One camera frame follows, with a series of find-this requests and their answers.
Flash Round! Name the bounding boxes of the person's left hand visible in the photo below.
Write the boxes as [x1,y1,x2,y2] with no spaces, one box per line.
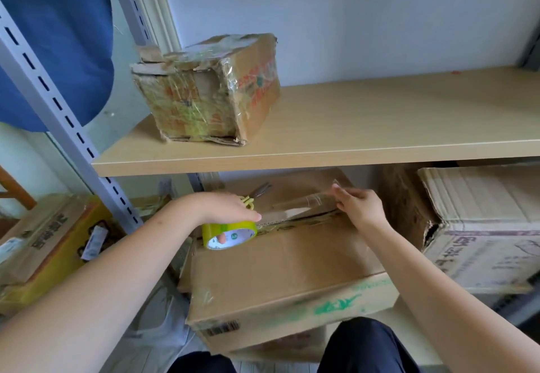
[197,191,262,246]

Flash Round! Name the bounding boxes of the person's right hand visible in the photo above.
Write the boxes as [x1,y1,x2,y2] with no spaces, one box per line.
[331,185,392,231]

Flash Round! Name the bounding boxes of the yellow-green packing tape roll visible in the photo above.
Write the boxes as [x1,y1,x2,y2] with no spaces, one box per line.
[201,218,258,252]

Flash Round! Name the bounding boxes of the clear tape strip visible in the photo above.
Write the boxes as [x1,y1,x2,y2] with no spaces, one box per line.
[258,179,343,226]

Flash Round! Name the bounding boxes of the person's left forearm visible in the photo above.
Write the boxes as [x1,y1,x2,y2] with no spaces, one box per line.
[0,193,204,373]

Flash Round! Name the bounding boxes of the person's right forearm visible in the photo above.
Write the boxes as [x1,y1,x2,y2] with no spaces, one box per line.
[359,216,540,373]

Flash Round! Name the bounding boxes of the large brown cardboard box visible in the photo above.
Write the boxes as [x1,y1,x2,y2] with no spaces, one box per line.
[177,168,400,355]

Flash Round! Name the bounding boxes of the light wooden shelf board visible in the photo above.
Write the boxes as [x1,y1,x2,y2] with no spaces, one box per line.
[91,66,540,177]

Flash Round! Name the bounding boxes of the white plastic bag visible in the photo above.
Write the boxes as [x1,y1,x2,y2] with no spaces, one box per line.
[107,273,207,373]

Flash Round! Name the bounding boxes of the torn printed cardboard box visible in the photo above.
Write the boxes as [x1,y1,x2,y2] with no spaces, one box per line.
[382,162,540,294]

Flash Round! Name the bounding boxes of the person's dark trousers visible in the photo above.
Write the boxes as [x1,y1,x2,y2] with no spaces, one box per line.
[166,316,419,373]

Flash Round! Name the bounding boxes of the battered taped cardboard box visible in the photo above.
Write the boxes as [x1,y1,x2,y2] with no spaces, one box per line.
[129,33,282,146]

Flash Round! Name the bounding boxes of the yellow printed cardboard box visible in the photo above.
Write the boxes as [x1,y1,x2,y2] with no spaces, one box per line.
[0,195,127,315]

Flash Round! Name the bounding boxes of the flat brown cardboard box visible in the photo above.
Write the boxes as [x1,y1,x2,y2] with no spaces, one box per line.
[0,193,92,285]

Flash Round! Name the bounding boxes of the brown wooden chair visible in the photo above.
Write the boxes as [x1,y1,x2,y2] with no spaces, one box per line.
[0,165,38,220]

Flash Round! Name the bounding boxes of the blue hanging cloth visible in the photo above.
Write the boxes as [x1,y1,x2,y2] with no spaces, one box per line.
[0,0,115,133]

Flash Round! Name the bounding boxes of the yellow-handled scissors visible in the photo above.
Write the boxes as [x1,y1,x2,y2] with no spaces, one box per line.
[239,182,273,211]

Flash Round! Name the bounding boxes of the white door frame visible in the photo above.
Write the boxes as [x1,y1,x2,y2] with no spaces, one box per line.
[125,0,183,53]

